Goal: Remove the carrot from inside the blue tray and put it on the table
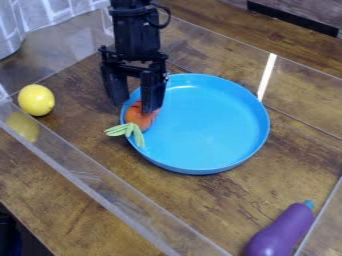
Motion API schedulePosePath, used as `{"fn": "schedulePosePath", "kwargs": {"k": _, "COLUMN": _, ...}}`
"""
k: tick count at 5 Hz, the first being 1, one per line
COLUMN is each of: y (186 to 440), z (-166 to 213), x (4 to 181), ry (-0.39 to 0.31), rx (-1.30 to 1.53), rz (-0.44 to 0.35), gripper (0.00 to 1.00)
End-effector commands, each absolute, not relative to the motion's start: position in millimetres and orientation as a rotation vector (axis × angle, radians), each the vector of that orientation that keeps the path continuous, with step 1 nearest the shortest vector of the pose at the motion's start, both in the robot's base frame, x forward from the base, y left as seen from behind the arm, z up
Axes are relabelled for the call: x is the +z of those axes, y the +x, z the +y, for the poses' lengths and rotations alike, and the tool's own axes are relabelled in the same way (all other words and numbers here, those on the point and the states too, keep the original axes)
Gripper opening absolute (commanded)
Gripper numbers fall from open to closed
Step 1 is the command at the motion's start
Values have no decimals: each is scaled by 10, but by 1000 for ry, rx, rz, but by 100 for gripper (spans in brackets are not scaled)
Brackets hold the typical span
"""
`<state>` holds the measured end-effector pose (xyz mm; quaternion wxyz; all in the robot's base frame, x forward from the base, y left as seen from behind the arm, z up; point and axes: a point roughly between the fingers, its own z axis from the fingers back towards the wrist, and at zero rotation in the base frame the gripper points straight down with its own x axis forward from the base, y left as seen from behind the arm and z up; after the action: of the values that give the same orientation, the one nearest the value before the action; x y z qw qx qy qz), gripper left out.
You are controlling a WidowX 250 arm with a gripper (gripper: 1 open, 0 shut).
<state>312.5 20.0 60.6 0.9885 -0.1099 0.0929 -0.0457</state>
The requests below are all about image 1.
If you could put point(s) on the blue round plastic tray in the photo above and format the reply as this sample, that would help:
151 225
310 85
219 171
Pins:
212 125

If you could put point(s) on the yellow toy lemon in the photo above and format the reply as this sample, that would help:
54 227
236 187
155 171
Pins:
36 100

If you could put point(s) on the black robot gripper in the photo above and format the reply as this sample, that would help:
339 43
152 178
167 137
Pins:
135 54

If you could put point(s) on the orange toy carrot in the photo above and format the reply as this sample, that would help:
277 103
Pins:
137 122

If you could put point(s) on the purple toy eggplant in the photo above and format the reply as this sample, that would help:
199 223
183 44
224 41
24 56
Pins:
277 238

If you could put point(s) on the clear acrylic barrier wall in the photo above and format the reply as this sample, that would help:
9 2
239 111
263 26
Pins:
163 229

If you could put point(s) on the white grid curtain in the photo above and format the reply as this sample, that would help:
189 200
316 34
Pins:
22 16

